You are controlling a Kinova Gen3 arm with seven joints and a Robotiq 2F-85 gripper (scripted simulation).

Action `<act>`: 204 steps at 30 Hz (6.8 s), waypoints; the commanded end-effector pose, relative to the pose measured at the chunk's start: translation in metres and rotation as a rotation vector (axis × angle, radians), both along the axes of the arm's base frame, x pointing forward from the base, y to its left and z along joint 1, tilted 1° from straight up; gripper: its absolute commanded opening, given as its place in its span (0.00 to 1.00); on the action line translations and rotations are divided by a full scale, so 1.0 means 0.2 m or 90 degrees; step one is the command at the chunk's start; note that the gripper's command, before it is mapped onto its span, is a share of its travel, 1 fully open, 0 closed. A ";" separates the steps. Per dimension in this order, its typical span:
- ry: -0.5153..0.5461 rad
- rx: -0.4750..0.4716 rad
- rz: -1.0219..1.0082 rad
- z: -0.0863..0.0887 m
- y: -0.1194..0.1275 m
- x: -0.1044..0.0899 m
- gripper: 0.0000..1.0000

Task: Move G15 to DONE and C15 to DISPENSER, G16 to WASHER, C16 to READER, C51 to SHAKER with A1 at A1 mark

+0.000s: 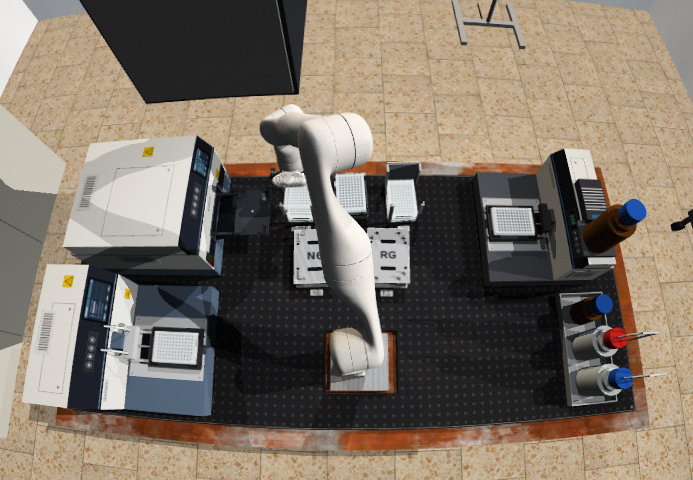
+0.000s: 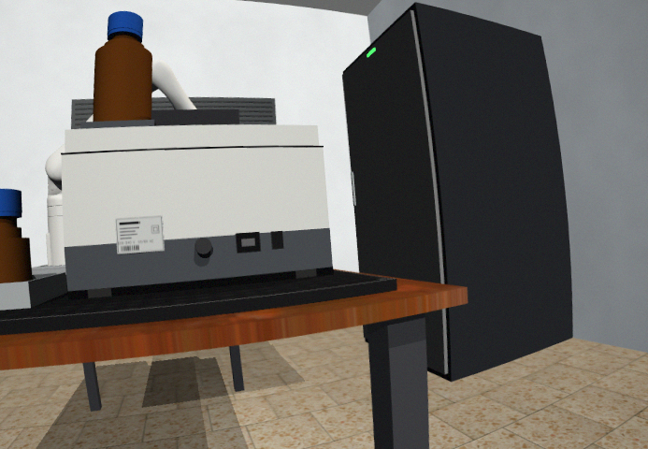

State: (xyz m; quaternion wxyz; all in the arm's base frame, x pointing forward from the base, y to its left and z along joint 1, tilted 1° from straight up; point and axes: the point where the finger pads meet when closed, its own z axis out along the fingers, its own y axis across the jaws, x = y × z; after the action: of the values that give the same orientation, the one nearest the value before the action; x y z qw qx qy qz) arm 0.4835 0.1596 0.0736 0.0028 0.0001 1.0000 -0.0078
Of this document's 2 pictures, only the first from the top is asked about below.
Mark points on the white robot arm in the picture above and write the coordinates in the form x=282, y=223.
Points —
x=325, y=146

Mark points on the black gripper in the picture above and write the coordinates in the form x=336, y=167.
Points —
x=274, y=173

